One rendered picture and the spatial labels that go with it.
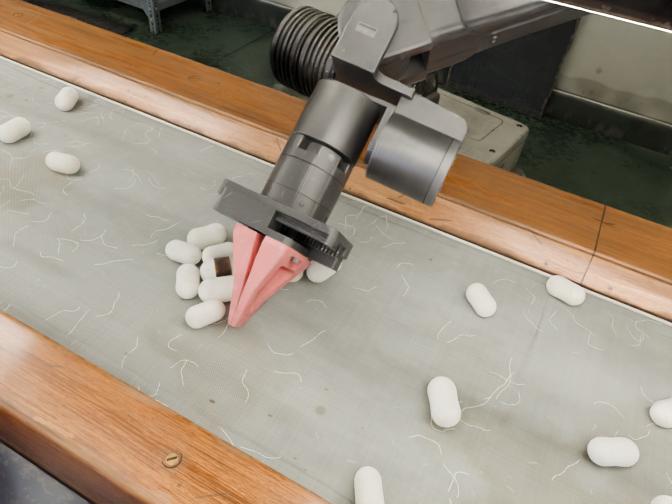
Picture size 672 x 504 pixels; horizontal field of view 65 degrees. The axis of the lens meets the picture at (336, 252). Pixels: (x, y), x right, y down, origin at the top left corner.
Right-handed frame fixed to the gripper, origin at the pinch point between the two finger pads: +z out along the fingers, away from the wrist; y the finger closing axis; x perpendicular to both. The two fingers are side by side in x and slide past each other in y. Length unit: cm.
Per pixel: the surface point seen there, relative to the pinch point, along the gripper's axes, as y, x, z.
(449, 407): 17.2, 0.1, -1.4
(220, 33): -149, 182, -94
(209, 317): -2.1, -0.2, 1.2
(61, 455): -3.2, -8.2, 12.0
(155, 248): -11.9, 3.9, -1.3
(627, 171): 46, 177, -97
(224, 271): -3.9, 2.2, -2.4
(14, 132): -35.1, 6.0, -5.0
